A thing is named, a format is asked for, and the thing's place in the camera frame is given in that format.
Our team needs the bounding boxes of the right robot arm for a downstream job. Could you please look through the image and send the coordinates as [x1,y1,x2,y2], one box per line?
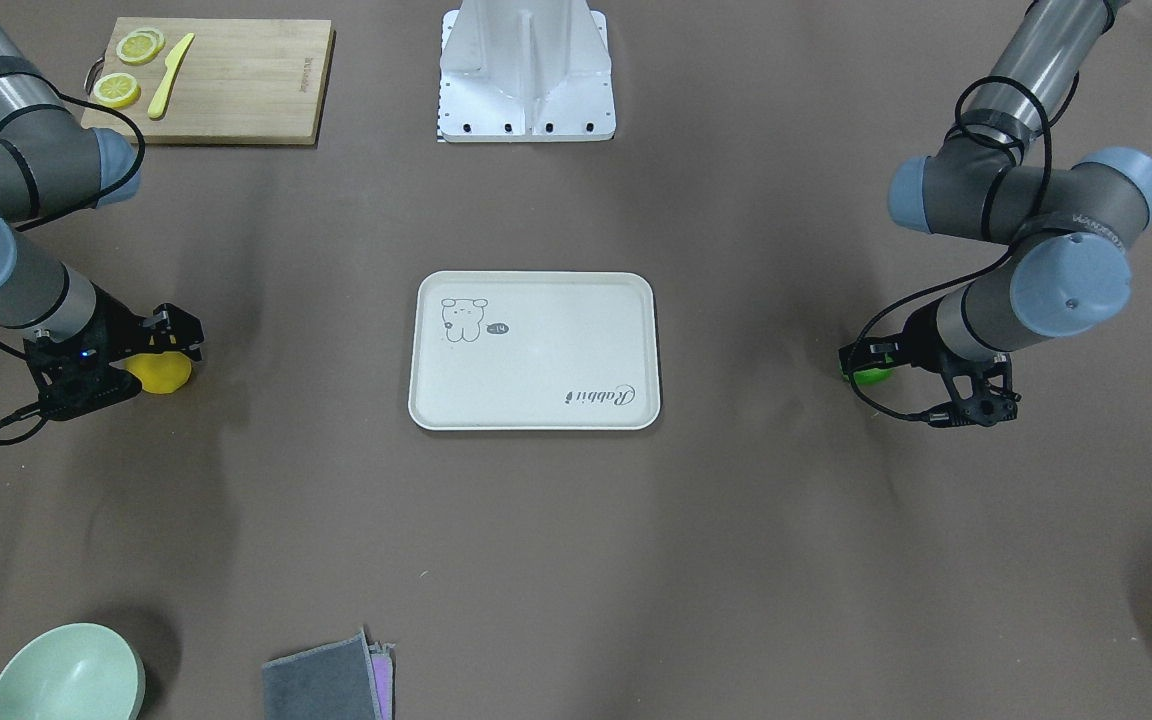
[0,26,204,423]

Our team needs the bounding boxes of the grey folded cloth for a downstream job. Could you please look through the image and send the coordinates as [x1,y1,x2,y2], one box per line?
[262,632,396,719]

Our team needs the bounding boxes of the wooden cutting board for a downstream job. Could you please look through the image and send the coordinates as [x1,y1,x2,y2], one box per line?
[93,17,338,146]

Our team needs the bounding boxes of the yellow plastic knife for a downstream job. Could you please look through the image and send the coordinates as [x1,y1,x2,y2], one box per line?
[147,32,196,120]

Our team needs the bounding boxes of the yellow lemon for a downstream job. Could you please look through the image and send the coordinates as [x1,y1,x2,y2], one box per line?
[124,351,194,395]

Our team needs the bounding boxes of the green lime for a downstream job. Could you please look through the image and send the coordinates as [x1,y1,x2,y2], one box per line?
[842,367,893,387]

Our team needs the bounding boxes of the white rabbit tray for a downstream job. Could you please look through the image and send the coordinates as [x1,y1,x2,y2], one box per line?
[408,270,662,430]

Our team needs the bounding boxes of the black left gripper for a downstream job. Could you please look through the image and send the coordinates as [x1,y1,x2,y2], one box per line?
[838,300,996,381]

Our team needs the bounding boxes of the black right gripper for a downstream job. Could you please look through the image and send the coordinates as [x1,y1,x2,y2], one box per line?
[24,304,205,420]

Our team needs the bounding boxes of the lemon slice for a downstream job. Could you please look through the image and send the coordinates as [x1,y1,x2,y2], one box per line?
[90,71,142,109]
[115,26,166,67]

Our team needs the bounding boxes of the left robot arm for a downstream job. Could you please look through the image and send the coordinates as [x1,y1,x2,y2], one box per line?
[838,1,1152,379]

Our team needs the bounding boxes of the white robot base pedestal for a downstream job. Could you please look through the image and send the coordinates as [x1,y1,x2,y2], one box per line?
[435,1,617,143]

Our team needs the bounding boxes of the mint green bowl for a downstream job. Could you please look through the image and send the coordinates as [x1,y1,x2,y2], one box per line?
[0,623,147,719]

